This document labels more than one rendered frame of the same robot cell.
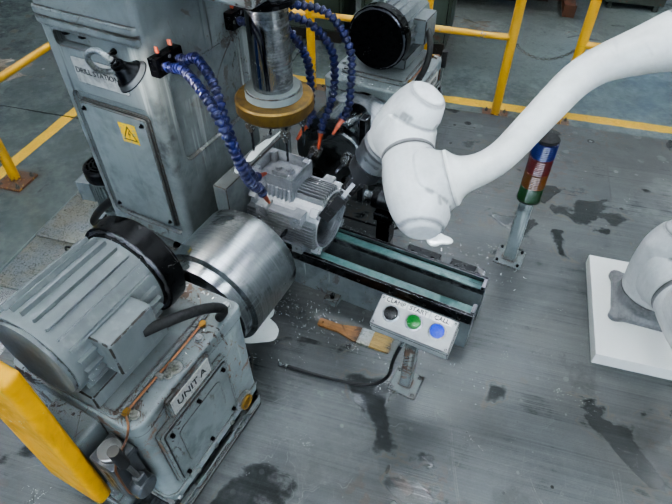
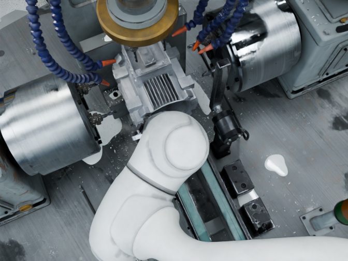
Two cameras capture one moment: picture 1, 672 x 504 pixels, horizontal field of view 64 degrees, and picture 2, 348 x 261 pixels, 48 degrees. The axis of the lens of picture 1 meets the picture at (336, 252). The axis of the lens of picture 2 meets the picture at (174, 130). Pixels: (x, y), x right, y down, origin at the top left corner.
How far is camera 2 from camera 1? 79 cm
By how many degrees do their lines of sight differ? 32
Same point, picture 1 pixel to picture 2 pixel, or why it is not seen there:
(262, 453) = (25, 238)
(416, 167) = (119, 212)
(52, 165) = not seen: outside the picture
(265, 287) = (53, 158)
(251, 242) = (55, 122)
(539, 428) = not seen: outside the picture
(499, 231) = (334, 193)
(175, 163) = not seen: hidden behind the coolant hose
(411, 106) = (156, 153)
